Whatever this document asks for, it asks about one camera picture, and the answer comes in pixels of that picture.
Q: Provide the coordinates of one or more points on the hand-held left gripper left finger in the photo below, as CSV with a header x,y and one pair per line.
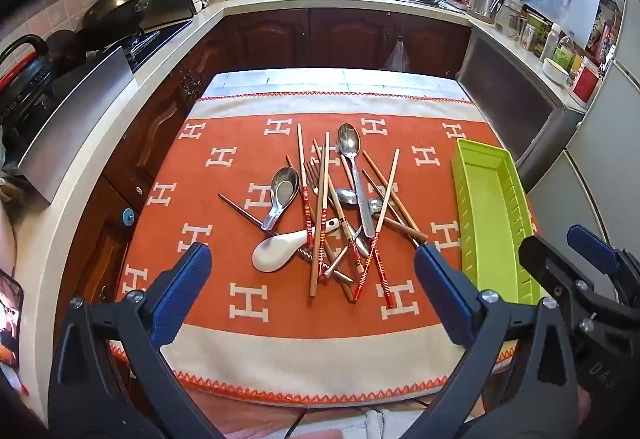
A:
x,y
182,289

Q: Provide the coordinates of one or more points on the glass teapot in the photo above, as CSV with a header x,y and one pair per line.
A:
x,y
510,15

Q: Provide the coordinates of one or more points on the black wok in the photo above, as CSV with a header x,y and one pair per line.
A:
x,y
117,5

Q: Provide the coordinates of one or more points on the large steel spoon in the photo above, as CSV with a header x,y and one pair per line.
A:
x,y
349,141

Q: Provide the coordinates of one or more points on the steel fork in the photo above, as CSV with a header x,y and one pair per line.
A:
x,y
311,174

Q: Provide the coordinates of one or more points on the steel soup spoon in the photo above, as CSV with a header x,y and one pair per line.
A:
x,y
284,186

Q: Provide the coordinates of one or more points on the blue cabinet knob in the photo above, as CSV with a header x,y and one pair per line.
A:
x,y
127,216

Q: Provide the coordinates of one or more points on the orange printed blanket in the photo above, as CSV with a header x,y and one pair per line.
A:
x,y
235,239

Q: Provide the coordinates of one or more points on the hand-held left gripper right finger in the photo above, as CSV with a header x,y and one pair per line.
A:
x,y
445,291

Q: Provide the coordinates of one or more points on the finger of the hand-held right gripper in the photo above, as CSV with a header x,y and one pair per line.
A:
x,y
592,246
545,261

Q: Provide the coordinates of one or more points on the white plastic bottle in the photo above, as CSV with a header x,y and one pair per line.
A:
x,y
550,41

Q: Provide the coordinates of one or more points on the black pressure cooker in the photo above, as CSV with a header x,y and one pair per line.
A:
x,y
25,79

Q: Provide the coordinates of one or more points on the mobile phone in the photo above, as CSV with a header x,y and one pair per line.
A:
x,y
10,314

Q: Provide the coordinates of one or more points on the steel chopstick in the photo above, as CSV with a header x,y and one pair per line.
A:
x,y
240,210
320,263

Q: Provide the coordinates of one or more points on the green plastic utensil tray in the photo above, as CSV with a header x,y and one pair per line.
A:
x,y
487,219

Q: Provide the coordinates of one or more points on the black gas stove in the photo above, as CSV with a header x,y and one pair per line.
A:
x,y
147,43

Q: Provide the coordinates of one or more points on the hanging plastic bag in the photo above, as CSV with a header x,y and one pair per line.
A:
x,y
398,59

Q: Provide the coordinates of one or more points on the cream kitchen countertop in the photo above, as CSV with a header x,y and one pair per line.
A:
x,y
250,1

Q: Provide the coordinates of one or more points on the small steel spoon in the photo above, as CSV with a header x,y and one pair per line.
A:
x,y
375,205
346,197

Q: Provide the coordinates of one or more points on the white bowl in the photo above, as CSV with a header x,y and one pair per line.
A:
x,y
555,69

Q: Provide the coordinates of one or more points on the silver refrigerator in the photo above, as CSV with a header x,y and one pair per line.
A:
x,y
600,144

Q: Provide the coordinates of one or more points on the cooking oil bottle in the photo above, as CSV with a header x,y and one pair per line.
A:
x,y
565,53

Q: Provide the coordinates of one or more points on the grey metal appliance cabinet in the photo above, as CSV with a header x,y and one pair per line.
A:
x,y
510,84

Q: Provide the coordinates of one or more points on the white ceramic spoon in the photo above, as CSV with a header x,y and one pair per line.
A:
x,y
272,255

